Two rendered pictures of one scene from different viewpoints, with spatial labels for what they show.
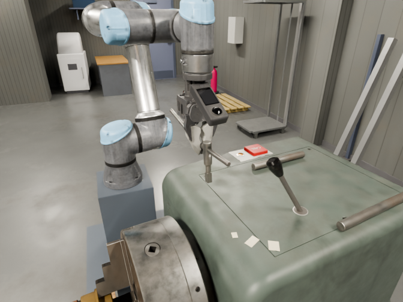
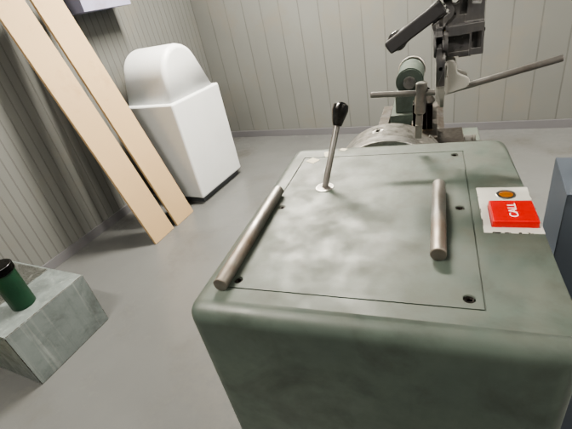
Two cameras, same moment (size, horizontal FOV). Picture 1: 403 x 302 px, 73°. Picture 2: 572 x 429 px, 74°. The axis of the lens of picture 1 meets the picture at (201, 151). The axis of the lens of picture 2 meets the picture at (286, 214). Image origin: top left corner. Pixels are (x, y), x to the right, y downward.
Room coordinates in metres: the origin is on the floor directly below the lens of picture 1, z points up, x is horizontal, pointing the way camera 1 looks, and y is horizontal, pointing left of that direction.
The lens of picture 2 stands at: (1.00, -0.73, 1.61)
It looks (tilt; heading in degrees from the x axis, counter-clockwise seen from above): 31 degrees down; 141
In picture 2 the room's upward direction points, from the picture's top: 12 degrees counter-clockwise
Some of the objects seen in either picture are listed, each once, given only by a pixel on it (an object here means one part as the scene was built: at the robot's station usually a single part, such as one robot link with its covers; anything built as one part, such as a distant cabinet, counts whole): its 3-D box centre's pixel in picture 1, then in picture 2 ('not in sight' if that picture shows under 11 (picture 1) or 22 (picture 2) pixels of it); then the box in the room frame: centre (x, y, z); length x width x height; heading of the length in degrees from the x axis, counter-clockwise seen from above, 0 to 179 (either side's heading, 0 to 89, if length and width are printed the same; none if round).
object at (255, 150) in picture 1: (255, 150); (511, 215); (0.85, -0.19, 1.26); 0.06 x 0.06 x 0.02; 26
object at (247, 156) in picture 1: (250, 159); (505, 222); (0.84, -0.17, 1.23); 0.13 x 0.08 x 0.06; 116
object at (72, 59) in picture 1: (73, 62); not in sight; (6.87, 3.11, 0.67); 0.75 x 0.61 x 1.34; 21
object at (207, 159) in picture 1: (207, 162); (420, 111); (0.61, -0.02, 1.34); 0.02 x 0.02 x 0.12
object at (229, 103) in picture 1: (221, 103); not in sight; (5.49, -0.42, 0.05); 1.12 x 0.77 x 0.11; 21
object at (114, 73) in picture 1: (113, 74); not in sight; (6.98, 2.22, 0.37); 1.38 x 0.71 x 0.74; 22
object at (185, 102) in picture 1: (196, 96); (455, 21); (0.67, 0.01, 1.50); 0.09 x 0.08 x 0.12; 28
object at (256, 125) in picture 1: (265, 72); not in sight; (4.15, -0.96, 0.93); 0.69 x 0.56 x 1.87; 111
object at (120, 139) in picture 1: (119, 140); not in sight; (0.92, 0.30, 1.27); 0.13 x 0.12 x 0.14; 120
